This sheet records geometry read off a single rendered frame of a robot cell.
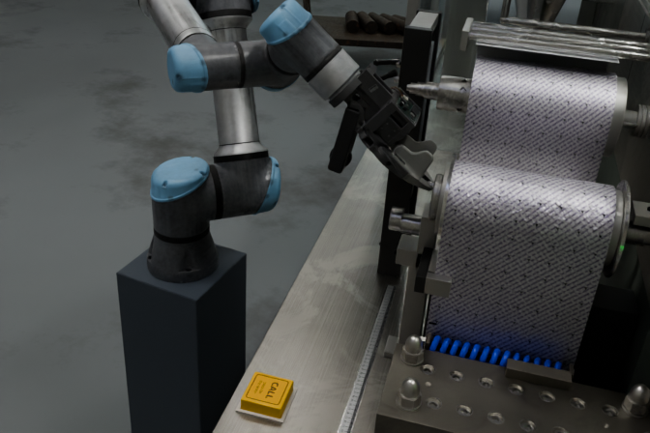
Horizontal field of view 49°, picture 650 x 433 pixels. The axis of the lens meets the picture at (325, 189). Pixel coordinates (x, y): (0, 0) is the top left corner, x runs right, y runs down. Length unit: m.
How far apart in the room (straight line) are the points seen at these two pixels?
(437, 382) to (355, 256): 0.55
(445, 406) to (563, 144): 0.49
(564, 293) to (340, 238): 0.68
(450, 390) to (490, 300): 0.15
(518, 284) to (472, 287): 0.07
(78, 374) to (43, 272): 0.68
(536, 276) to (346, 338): 0.42
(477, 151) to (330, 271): 0.45
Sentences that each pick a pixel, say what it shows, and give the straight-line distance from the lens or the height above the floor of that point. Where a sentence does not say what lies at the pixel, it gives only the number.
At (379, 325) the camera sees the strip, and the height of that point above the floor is 0.90.
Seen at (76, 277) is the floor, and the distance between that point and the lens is 3.15.
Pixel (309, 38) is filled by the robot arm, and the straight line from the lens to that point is 1.06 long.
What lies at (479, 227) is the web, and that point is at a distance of 1.07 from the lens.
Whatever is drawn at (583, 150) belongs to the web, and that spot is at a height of 1.30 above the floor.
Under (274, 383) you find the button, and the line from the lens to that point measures 1.23.
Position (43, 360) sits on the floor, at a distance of 2.77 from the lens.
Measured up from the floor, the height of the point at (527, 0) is 1.43.
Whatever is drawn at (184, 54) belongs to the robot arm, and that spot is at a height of 1.44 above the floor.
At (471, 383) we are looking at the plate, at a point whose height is 1.03.
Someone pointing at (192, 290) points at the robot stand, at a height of 0.90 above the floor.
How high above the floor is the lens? 1.77
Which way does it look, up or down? 28 degrees down
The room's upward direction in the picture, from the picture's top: 4 degrees clockwise
